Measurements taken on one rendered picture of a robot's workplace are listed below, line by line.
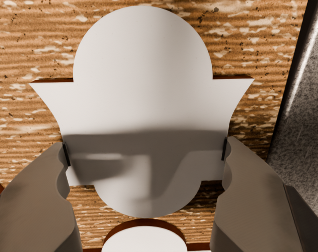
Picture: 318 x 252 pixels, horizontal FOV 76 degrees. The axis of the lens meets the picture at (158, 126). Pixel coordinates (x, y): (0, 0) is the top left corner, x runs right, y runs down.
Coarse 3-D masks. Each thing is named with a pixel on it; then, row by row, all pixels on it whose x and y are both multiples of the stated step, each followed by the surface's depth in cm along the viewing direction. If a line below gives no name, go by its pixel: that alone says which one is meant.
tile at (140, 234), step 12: (120, 228) 17; (132, 228) 17; (144, 228) 17; (156, 228) 17; (168, 228) 17; (108, 240) 17; (120, 240) 17; (132, 240) 17; (144, 240) 17; (156, 240) 17; (168, 240) 17; (180, 240) 17
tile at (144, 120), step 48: (96, 48) 10; (144, 48) 10; (192, 48) 11; (48, 96) 11; (96, 96) 11; (144, 96) 12; (192, 96) 12; (240, 96) 12; (96, 144) 13; (144, 144) 13; (192, 144) 13; (144, 192) 15; (192, 192) 15
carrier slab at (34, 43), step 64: (0, 0) 10; (64, 0) 10; (128, 0) 10; (192, 0) 11; (256, 0) 11; (0, 64) 11; (64, 64) 12; (256, 64) 12; (0, 128) 13; (256, 128) 14
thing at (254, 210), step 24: (240, 144) 11; (240, 168) 9; (264, 168) 9; (240, 192) 8; (264, 192) 8; (216, 216) 7; (240, 216) 7; (264, 216) 7; (288, 216) 7; (216, 240) 7; (240, 240) 6; (264, 240) 6; (288, 240) 6
